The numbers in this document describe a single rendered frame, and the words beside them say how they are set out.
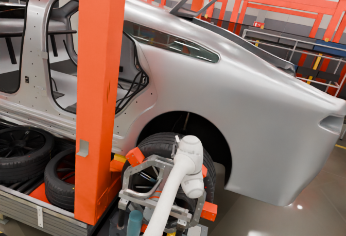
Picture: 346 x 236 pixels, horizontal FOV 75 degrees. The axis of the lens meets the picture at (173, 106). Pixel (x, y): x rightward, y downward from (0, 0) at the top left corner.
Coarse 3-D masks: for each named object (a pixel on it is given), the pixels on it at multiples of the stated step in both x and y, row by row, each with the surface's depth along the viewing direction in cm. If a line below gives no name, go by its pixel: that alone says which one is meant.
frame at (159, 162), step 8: (144, 160) 144; (152, 160) 137; (160, 160) 141; (168, 160) 140; (128, 168) 146; (136, 168) 142; (144, 168) 141; (168, 168) 136; (128, 176) 146; (128, 184) 149; (200, 200) 138; (136, 208) 156; (200, 208) 140; (192, 216) 150; (168, 224) 156; (176, 224) 155; (192, 224) 146; (168, 232) 154
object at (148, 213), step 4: (156, 192) 142; (160, 192) 141; (152, 196) 139; (156, 196) 138; (156, 200) 135; (148, 208) 131; (144, 212) 133; (148, 212) 132; (152, 212) 132; (144, 216) 134; (148, 216) 134; (148, 220) 134
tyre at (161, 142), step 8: (152, 136) 163; (160, 136) 158; (168, 136) 157; (184, 136) 159; (144, 144) 154; (152, 144) 148; (160, 144) 146; (168, 144) 146; (144, 152) 147; (152, 152) 145; (160, 152) 144; (168, 152) 142; (176, 152) 141; (208, 160) 154; (208, 168) 147; (208, 176) 142; (208, 184) 143; (208, 192) 145; (208, 200) 147
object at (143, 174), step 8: (136, 176) 166; (144, 176) 156; (152, 176) 157; (136, 184) 162; (144, 184) 161; (152, 184) 160; (144, 192) 171; (176, 200) 159; (184, 200) 172; (144, 208) 164; (168, 216) 161
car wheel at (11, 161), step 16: (16, 128) 244; (32, 128) 250; (0, 144) 233; (16, 144) 230; (32, 144) 229; (48, 144) 229; (0, 160) 197; (16, 160) 201; (32, 160) 208; (48, 160) 226; (0, 176) 200; (16, 176) 204; (32, 176) 214
